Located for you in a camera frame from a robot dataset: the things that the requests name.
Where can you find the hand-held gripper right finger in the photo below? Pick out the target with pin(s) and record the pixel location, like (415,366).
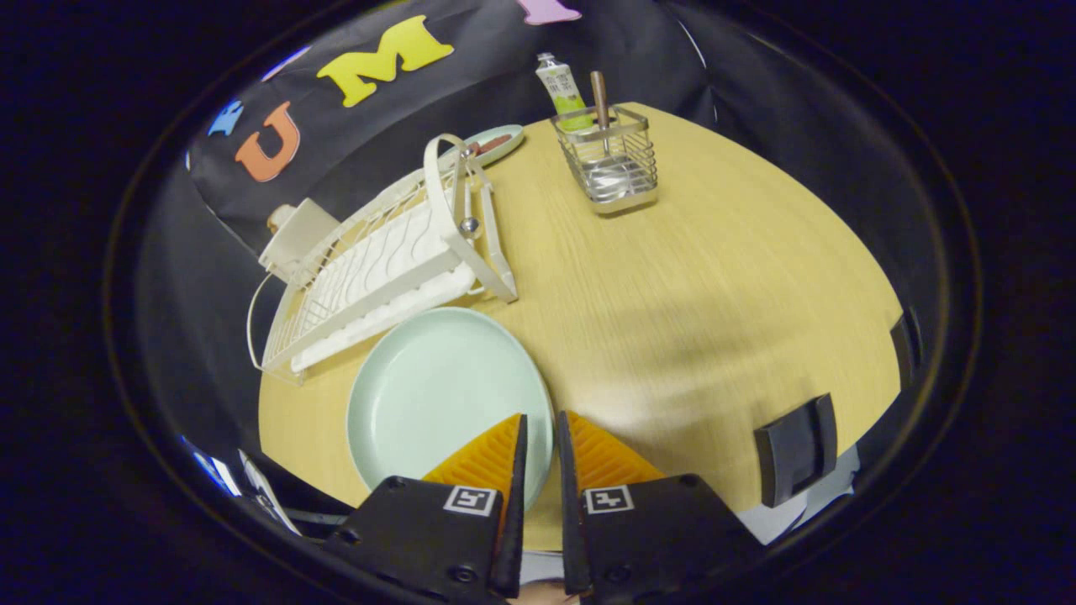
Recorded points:
(656,538)

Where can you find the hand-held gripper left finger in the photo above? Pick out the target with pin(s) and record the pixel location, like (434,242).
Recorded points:
(420,538)

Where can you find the light green plate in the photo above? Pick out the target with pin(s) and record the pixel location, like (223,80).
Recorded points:
(437,395)

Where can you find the small green food plate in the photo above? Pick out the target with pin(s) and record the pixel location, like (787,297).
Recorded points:
(504,147)

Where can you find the green dish soap bottle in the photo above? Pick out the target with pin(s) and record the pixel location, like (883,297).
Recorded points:
(561,88)

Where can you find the white toaster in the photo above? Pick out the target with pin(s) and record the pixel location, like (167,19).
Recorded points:
(298,239)

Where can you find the toast slice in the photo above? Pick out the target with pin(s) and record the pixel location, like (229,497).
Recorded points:
(280,218)

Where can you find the black backdrop cloth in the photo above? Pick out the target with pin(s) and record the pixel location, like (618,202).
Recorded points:
(403,109)

